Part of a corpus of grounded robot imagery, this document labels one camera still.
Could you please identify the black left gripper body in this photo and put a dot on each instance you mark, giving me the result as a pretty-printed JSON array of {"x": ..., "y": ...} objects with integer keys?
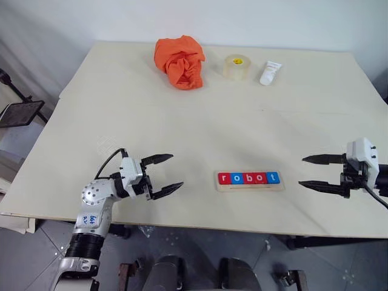
[{"x": 147, "y": 182}]

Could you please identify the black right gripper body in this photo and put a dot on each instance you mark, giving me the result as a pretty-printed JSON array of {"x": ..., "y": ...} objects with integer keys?
[{"x": 351, "y": 177}]

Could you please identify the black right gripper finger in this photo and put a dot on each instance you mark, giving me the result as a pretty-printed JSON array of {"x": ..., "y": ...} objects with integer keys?
[
  {"x": 324, "y": 159},
  {"x": 321, "y": 185}
]

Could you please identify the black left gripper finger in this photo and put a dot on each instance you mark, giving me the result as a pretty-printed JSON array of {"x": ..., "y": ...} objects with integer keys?
[
  {"x": 168, "y": 189},
  {"x": 159, "y": 158}
]

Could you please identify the blue letter t block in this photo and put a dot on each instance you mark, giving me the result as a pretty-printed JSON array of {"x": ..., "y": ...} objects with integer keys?
[{"x": 272, "y": 178}]

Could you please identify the red letter o block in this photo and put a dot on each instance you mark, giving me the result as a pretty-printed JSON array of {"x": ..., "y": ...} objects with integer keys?
[{"x": 260, "y": 178}]

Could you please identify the red letter b block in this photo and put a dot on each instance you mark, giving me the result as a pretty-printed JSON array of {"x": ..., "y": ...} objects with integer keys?
[{"x": 248, "y": 178}]

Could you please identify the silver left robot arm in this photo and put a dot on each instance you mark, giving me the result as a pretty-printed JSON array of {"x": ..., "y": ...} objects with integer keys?
[{"x": 94, "y": 197}]

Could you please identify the red letter r block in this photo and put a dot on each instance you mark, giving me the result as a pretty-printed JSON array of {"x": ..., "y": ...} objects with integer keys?
[{"x": 224, "y": 178}]

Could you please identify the blue letter o block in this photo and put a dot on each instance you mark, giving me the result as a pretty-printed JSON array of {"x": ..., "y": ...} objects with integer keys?
[{"x": 236, "y": 178}]

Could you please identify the wooden letter tray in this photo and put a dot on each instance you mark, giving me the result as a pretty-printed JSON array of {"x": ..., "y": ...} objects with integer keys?
[{"x": 251, "y": 187}]

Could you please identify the black table caster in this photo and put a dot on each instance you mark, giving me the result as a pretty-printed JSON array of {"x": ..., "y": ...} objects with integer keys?
[
  {"x": 121, "y": 232},
  {"x": 294, "y": 242}
]

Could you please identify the dark rounded shape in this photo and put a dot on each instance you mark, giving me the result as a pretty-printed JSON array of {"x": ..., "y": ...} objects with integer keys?
[
  {"x": 165, "y": 274},
  {"x": 239, "y": 274}
]

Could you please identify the crumpled orange cloth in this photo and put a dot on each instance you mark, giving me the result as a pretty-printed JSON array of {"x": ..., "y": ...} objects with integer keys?
[{"x": 182, "y": 62}]

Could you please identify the white cream tube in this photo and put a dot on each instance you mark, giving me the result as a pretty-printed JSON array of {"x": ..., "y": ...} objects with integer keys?
[{"x": 269, "y": 73}]

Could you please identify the clear tape roll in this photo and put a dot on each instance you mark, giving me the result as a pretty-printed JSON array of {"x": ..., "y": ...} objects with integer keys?
[{"x": 237, "y": 69}]

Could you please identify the white board stack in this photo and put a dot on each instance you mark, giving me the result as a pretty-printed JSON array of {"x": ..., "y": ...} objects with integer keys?
[{"x": 16, "y": 224}]

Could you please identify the black stand with plate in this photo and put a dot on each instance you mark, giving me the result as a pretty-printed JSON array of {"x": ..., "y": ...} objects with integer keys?
[{"x": 21, "y": 113}]

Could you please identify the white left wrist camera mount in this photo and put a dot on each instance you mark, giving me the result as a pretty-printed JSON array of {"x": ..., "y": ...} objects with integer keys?
[{"x": 130, "y": 172}]

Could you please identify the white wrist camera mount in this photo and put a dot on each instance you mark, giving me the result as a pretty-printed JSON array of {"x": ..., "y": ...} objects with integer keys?
[
  {"x": 363, "y": 153},
  {"x": 130, "y": 172}
]

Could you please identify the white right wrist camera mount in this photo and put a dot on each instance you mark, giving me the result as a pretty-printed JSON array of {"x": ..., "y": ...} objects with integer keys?
[{"x": 363, "y": 153}]

